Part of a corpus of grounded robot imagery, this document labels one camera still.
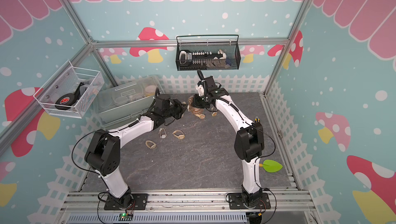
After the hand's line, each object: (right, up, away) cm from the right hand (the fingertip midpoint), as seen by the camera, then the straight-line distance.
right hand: (191, 103), depth 88 cm
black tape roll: (-55, +1, -19) cm, 58 cm away
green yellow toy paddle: (+44, -35, -3) cm, 56 cm away
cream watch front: (-19, -19, +10) cm, 28 cm away
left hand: (-1, -1, 0) cm, 1 cm away
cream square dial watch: (+14, -7, +18) cm, 24 cm away
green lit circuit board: (-30, -54, -15) cm, 64 cm away
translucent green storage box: (-41, +2, +6) cm, 41 cm away
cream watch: (-25, -25, +5) cm, 36 cm away
